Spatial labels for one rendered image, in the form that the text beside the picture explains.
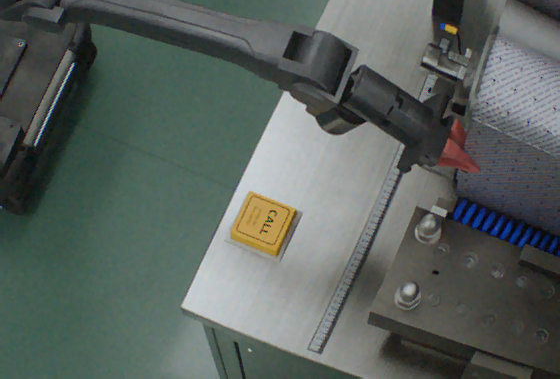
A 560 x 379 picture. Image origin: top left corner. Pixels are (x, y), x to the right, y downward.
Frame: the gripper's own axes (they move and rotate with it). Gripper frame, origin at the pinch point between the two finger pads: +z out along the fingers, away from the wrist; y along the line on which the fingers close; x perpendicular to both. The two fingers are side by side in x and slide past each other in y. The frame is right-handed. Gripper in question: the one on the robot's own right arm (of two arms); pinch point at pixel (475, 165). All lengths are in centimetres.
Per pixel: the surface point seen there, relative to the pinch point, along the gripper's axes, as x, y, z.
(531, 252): -2.0, 4.9, 14.8
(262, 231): -29.4, 11.5, -13.7
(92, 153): -139, -20, -28
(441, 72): 1.0, -8.1, -9.6
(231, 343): -39.5, 25.9, -7.9
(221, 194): -125, -23, 1
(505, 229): -4.9, 2.8, 10.6
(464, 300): -6.6, 14.1, 9.3
